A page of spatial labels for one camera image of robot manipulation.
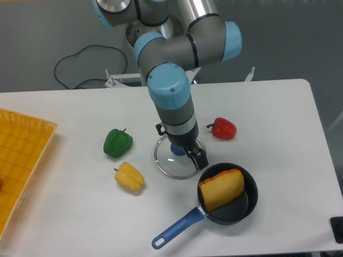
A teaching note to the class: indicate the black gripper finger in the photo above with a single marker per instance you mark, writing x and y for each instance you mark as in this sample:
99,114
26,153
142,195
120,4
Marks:
198,156

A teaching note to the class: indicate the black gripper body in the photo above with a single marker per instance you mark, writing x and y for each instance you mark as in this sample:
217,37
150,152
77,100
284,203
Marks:
184,135

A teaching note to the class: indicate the glass pot lid blue knob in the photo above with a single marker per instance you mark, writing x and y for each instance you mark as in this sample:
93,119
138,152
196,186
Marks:
173,161

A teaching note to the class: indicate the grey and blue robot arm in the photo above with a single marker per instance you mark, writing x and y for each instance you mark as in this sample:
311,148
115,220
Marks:
163,62

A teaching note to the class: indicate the red bell pepper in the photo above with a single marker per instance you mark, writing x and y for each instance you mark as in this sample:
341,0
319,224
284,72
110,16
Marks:
223,129

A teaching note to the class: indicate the orange bread slice toy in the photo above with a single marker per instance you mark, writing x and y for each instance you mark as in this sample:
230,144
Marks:
221,189

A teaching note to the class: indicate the yellow bell pepper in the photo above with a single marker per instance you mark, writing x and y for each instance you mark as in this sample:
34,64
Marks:
129,177

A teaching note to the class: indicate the green bell pepper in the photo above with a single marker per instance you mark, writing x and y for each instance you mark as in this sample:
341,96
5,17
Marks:
117,143

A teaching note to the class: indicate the black device at table edge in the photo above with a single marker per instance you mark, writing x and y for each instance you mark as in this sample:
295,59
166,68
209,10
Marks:
337,228

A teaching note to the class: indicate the yellow woven basket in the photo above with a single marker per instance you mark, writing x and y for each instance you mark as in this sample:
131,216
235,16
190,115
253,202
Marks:
24,141

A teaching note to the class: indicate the dark saucepan with blue handle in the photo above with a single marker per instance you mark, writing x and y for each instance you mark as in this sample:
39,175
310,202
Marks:
228,214

